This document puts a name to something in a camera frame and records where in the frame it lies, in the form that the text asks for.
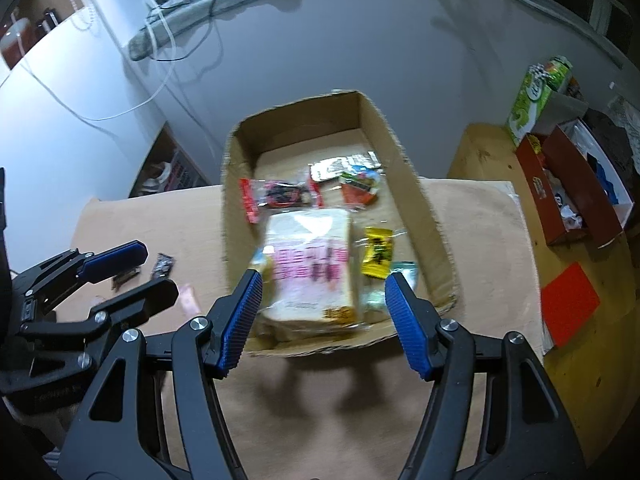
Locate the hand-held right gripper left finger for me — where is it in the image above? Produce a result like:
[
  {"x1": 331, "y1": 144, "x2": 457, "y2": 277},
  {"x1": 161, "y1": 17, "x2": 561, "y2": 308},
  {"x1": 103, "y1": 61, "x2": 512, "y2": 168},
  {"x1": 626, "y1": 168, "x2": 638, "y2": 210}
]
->
[{"x1": 59, "y1": 269, "x2": 264, "y2": 480}]

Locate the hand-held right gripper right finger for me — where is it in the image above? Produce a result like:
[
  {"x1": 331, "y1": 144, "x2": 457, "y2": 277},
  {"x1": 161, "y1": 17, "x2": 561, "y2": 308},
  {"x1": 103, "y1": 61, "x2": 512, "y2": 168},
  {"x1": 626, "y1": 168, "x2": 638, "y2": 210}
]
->
[{"x1": 384, "y1": 271, "x2": 588, "y2": 480}]

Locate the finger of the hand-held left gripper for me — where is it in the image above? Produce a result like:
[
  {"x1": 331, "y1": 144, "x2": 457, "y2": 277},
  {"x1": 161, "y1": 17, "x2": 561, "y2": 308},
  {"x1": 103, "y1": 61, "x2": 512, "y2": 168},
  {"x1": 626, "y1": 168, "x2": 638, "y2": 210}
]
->
[
  {"x1": 20, "y1": 277, "x2": 180, "y2": 350},
  {"x1": 12, "y1": 240, "x2": 149, "y2": 307}
]

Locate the dark brown snack packet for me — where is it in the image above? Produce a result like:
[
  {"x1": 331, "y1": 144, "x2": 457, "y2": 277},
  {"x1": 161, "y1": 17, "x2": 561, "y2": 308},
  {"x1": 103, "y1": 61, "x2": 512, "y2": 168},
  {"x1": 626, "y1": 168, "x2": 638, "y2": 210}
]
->
[{"x1": 111, "y1": 267, "x2": 141, "y2": 292}]

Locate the black candy packet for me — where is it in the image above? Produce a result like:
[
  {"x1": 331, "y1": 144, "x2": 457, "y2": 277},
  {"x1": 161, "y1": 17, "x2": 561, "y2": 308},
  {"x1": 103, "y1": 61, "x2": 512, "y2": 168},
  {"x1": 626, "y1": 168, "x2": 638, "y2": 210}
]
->
[{"x1": 150, "y1": 254, "x2": 177, "y2": 281}]

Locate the teal candy packet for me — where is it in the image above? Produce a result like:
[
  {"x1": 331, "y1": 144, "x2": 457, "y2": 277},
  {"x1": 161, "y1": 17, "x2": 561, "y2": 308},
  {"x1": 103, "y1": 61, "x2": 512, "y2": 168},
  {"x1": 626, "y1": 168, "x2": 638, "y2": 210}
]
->
[{"x1": 390, "y1": 259, "x2": 421, "y2": 288}]

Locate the yellow candy packet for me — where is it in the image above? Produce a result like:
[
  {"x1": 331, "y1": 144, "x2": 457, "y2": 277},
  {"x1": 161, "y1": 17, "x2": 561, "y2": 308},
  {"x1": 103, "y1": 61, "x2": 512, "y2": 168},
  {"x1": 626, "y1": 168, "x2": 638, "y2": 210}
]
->
[{"x1": 361, "y1": 226, "x2": 396, "y2": 280}]

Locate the bagged sliced bread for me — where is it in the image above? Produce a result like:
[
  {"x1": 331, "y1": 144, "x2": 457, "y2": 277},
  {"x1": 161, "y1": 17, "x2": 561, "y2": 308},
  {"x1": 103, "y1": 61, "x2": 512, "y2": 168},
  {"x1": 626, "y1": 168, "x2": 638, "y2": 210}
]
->
[{"x1": 250, "y1": 208, "x2": 363, "y2": 333}]

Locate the cardboard box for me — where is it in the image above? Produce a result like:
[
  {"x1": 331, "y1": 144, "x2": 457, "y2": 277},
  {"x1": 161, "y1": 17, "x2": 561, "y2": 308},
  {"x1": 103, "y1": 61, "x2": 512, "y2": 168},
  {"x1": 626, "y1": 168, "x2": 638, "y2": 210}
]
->
[{"x1": 220, "y1": 89, "x2": 461, "y2": 358}]

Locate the clear red snack packet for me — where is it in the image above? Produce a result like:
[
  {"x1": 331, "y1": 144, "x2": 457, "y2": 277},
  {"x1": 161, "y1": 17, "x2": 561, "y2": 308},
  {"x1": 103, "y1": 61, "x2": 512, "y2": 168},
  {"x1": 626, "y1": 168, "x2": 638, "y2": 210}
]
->
[{"x1": 239, "y1": 177, "x2": 325, "y2": 224}]

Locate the colourful snack packet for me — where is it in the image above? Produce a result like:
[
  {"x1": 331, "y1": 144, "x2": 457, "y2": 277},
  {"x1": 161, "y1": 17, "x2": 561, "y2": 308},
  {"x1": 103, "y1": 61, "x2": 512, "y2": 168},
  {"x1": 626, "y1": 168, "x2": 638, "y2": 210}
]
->
[{"x1": 339, "y1": 167, "x2": 385, "y2": 206}]

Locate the silver snack packet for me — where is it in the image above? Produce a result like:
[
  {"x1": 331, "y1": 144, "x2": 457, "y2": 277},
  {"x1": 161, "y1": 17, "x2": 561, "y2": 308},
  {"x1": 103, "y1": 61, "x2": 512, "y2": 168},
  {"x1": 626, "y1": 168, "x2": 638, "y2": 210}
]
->
[{"x1": 308, "y1": 151, "x2": 383, "y2": 183}]

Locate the pink candy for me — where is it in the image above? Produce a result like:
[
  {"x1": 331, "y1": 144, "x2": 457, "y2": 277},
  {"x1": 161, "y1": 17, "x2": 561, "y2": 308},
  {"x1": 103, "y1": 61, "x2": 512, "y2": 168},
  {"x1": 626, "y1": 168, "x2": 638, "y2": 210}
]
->
[{"x1": 177, "y1": 284, "x2": 201, "y2": 316}]

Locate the low wooden shelf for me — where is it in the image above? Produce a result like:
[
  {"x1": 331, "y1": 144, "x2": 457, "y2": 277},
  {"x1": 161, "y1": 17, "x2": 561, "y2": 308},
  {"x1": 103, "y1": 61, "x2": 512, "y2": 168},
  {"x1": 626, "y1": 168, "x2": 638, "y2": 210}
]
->
[{"x1": 129, "y1": 125, "x2": 213, "y2": 198}]

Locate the brown paper table cover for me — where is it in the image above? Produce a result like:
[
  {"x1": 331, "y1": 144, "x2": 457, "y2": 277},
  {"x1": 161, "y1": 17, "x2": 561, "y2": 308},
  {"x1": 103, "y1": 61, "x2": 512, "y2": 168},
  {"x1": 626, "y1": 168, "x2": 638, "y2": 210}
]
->
[{"x1": 70, "y1": 177, "x2": 546, "y2": 480}]

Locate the red paper sheet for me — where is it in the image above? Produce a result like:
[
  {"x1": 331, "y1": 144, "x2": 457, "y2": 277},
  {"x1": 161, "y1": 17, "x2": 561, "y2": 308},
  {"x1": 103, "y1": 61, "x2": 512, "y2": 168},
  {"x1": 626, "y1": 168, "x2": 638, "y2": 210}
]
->
[{"x1": 541, "y1": 262, "x2": 601, "y2": 348}]

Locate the dark red open box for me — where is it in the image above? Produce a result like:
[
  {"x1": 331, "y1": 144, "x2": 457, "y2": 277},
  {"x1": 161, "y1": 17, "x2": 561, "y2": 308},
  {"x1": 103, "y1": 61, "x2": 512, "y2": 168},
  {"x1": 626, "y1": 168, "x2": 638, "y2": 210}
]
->
[{"x1": 542, "y1": 119, "x2": 636, "y2": 250}]

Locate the green drink carton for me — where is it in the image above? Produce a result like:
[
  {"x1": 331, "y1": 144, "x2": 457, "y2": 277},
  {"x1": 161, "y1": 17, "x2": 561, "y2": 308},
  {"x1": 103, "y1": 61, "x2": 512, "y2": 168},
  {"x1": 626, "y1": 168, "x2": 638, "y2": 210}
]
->
[{"x1": 506, "y1": 56, "x2": 573, "y2": 147}]

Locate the grey stone windowsill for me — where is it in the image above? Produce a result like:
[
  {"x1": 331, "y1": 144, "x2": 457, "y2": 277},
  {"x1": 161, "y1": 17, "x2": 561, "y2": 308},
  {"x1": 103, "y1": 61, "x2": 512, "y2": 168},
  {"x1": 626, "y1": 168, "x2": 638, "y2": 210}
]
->
[{"x1": 127, "y1": 0, "x2": 626, "y2": 61}]

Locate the black cloth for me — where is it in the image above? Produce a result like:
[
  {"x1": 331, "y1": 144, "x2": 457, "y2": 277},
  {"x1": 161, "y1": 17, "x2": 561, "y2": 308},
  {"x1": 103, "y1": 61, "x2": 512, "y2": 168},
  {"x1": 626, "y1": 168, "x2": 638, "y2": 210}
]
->
[{"x1": 582, "y1": 107, "x2": 636, "y2": 171}]

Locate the lace cloth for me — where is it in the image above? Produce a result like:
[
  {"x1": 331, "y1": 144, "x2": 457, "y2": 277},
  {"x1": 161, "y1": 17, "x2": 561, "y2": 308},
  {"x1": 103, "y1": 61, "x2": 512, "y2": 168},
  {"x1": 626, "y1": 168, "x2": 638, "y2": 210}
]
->
[{"x1": 607, "y1": 97, "x2": 640, "y2": 141}]

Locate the window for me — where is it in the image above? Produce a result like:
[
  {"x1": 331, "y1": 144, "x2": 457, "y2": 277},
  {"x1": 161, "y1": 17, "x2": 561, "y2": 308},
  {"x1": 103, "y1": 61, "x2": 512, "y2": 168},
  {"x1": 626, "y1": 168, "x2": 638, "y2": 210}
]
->
[{"x1": 495, "y1": 0, "x2": 640, "y2": 56}]

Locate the white cable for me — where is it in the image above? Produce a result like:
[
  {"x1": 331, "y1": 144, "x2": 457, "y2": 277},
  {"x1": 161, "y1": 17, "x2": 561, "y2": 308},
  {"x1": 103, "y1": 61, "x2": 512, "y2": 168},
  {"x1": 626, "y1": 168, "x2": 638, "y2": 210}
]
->
[
  {"x1": 155, "y1": 10, "x2": 221, "y2": 151},
  {"x1": 0, "y1": 10, "x2": 176, "y2": 123}
]

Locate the black cable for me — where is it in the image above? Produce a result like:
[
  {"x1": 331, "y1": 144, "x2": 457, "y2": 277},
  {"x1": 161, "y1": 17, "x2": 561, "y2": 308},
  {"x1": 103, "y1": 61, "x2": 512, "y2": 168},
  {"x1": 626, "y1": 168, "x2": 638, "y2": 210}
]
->
[{"x1": 155, "y1": 0, "x2": 223, "y2": 68}]

